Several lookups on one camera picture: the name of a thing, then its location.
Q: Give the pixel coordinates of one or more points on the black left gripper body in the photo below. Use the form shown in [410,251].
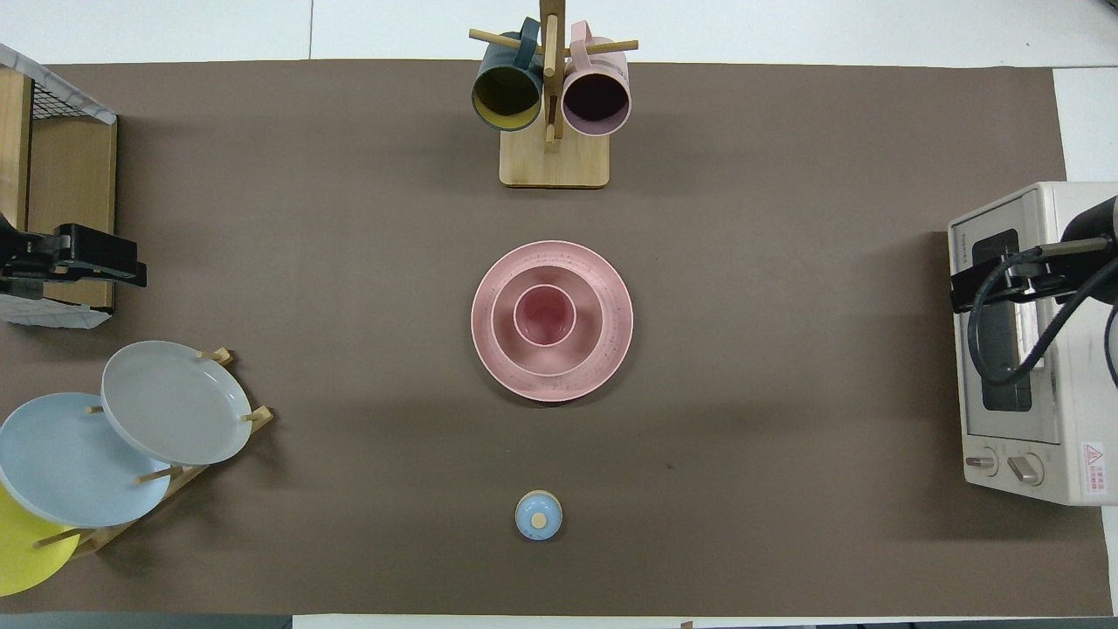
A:
[87,258]

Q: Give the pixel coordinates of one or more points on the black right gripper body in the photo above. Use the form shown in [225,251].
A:
[978,288]

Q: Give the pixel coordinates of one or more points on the pink bowl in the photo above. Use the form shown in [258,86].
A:
[524,349]

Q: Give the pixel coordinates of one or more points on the wooden shelf with mesh ends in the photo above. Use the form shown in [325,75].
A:
[70,192]

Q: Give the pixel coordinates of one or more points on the beige toaster oven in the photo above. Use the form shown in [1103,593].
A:
[1022,437]

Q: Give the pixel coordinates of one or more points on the gray plate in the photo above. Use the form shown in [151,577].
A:
[175,402]

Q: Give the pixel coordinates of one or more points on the light blue plate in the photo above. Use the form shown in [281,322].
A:
[70,463]

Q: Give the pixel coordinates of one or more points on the brown table mat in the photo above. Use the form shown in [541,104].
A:
[786,175]

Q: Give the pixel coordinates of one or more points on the wooden plate rack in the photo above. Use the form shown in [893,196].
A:
[162,476]

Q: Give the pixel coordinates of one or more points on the yellow plate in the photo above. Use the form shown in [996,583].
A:
[22,550]

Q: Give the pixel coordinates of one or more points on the pink plate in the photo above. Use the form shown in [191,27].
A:
[498,367]

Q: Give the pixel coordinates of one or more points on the pink mug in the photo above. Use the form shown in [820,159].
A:
[596,100]

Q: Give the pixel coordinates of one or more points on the wooden mug tree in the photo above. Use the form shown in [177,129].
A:
[555,162]

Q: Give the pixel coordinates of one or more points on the dark teal mug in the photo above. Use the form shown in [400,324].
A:
[507,96]

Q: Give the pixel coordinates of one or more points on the blue lid with wooden knob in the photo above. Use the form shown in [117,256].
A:
[538,515]

